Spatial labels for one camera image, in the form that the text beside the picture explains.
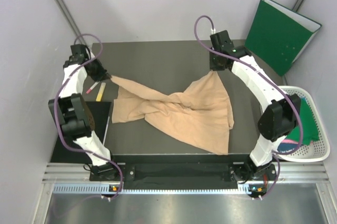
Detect blue pink t shirt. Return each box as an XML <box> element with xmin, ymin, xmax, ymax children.
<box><xmin>277</xmin><ymin>139</ymin><xmax>302</xmax><ymax>154</ymax></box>

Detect green t shirt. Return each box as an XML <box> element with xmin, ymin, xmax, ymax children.
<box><xmin>286</xmin><ymin>99</ymin><xmax>319</xmax><ymax>145</ymax></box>

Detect white perforated laundry basket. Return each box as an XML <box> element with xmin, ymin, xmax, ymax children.
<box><xmin>280</xmin><ymin>86</ymin><xmax>330</xmax><ymax>163</ymax></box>

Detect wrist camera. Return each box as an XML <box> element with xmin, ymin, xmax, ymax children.
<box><xmin>71</xmin><ymin>44</ymin><xmax>89</xmax><ymax>60</ymax></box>
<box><xmin>210</xmin><ymin>30</ymin><xmax>234</xmax><ymax>51</ymax></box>

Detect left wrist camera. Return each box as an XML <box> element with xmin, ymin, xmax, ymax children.
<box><xmin>71</xmin><ymin>44</ymin><xmax>89</xmax><ymax>60</ymax></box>

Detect pink white pen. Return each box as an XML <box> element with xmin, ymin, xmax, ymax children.
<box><xmin>86</xmin><ymin>82</ymin><xmax>98</xmax><ymax>94</ymax></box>

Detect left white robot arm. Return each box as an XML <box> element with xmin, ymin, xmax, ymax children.
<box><xmin>48</xmin><ymin>49</ymin><xmax>120</xmax><ymax>180</ymax></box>

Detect green ring binder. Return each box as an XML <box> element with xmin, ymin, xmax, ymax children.
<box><xmin>245</xmin><ymin>0</ymin><xmax>322</xmax><ymax>76</ymax></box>

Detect beige t shirt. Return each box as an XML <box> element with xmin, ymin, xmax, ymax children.
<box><xmin>111</xmin><ymin>71</ymin><xmax>234</xmax><ymax>155</ymax></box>

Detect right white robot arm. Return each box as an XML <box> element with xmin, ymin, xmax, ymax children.
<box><xmin>210</xmin><ymin>45</ymin><xmax>304</xmax><ymax>180</ymax></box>

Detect slotted grey cable duct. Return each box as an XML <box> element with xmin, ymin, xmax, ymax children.
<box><xmin>52</xmin><ymin>182</ymin><xmax>257</xmax><ymax>195</ymax></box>

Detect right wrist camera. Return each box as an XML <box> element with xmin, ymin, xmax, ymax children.
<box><xmin>210</xmin><ymin>30</ymin><xmax>234</xmax><ymax>51</ymax></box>

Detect yellow marker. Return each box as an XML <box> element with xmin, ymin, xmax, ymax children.
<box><xmin>95</xmin><ymin>82</ymin><xmax>106</xmax><ymax>102</ymax></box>

